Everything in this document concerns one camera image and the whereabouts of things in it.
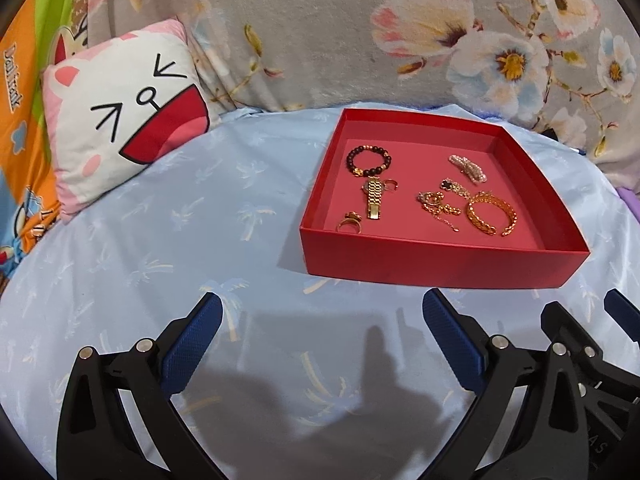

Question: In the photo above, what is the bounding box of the cat face cushion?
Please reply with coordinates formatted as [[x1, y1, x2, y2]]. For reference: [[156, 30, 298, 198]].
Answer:
[[41, 19, 211, 218]]

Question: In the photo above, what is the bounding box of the grey floral blanket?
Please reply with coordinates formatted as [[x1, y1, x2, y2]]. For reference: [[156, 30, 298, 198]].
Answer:
[[75, 0, 640, 186]]

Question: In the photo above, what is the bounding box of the gold wristwatch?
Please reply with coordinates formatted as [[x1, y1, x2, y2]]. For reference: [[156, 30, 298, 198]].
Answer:
[[361, 178, 387, 221]]

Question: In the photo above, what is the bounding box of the crystal hair clip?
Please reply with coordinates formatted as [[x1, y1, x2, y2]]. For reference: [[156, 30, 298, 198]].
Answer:
[[448, 154, 488, 184]]

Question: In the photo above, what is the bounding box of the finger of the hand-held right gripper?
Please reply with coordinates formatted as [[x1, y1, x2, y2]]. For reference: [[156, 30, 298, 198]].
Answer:
[[541, 301, 626, 386], [604, 289, 640, 341]]

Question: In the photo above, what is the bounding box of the colourful cartoon printed blanket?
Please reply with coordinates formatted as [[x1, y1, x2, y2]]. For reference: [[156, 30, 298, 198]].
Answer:
[[0, 0, 96, 281]]

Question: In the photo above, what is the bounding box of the gold chain-link bangle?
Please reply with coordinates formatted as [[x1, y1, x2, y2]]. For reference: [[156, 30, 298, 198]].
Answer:
[[466, 191, 518, 237]]

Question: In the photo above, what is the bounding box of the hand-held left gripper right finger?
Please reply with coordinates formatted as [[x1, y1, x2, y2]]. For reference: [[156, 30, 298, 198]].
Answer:
[[422, 289, 591, 480]]

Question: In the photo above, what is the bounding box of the light blue patterned cloth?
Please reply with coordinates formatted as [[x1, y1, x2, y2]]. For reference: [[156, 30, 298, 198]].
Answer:
[[0, 105, 640, 480]]

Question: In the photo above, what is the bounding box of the purple flat pad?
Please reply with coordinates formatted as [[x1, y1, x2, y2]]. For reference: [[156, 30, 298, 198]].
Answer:
[[617, 185, 640, 217]]

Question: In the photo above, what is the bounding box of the red cardboard box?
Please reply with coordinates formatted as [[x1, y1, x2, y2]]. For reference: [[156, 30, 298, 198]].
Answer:
[[299, 107, 592, 291]]

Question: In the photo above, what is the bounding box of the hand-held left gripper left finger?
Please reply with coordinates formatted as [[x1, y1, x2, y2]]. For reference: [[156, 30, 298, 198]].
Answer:
[[56, 292, 231, 480]]

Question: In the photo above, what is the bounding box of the gold pendant necklace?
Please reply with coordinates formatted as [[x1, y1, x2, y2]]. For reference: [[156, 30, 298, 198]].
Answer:
[[425, 197, 461, 233]]

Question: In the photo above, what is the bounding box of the dark flower pendant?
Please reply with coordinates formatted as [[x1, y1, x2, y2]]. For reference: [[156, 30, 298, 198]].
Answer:
[[440, 177, 471, 198]]

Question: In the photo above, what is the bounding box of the dark bead bracelet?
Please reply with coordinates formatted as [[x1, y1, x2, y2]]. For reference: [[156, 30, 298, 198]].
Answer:
[[346, 145, 393, 179]]

